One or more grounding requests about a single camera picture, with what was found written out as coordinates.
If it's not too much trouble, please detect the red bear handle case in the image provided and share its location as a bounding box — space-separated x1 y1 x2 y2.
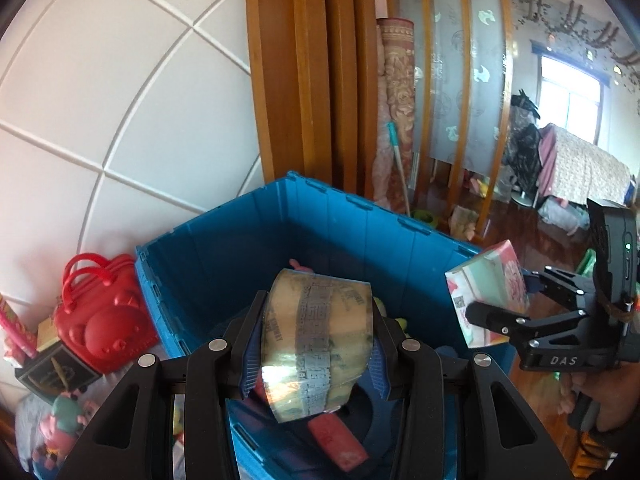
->
52 253 161 375

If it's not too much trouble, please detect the lime green frog plush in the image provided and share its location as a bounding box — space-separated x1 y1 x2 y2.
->
380 300 411 341

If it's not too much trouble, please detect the bed with floral cover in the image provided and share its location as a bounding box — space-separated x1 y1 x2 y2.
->
537 122 633 206

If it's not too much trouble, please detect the clear packing tape roll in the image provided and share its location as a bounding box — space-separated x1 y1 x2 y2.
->
260 268 376 423

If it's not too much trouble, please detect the blue plastic crate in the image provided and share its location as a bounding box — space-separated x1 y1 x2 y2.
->
135 171 518 480

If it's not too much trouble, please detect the person's right hand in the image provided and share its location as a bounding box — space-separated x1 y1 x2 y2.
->
560 360 636 433

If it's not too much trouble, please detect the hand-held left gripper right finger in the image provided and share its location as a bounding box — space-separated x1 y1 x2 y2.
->
369 305 572 480

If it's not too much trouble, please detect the teal dress pig plush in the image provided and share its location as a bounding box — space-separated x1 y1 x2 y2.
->
32 391 101 471

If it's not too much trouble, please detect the pink rectangular pack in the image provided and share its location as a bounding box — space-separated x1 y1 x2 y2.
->
307 412 368 471

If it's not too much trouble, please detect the blue frame window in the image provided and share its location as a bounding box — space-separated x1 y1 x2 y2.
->
532 42 611 146

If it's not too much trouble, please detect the flat yellow box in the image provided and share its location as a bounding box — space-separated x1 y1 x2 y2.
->
36 317 62 353

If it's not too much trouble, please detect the pink green tissue pack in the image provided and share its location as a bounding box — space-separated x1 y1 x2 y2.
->
444 240 530 348

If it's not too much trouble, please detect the person's right forearm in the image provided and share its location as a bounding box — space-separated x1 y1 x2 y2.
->
575 410 640 480

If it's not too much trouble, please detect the black gift box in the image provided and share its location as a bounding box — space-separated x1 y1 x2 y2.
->
14 345 103 403

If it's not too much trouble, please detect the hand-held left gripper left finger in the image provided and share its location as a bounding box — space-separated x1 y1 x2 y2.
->
54 290 269 480

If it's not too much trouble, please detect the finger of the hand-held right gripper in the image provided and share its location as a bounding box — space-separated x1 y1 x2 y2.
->
465 301 596 346
520 266 593 311

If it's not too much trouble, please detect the white plastic bag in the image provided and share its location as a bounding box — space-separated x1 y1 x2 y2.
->
539 195 591 233

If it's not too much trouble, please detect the black clothing pile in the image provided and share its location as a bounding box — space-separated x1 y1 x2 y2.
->
502 89 543 196

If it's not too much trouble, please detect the teal handle mop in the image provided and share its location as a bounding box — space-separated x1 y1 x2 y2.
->
386 121 413 216

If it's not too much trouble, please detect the rolled patterned carpet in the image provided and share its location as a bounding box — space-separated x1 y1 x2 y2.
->
372 17 418 211

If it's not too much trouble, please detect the yellow pink snack can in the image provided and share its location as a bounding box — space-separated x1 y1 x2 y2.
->
0 294 38 361

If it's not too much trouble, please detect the frosted glass room divider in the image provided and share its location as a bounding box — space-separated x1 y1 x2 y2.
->
395 0 516 201

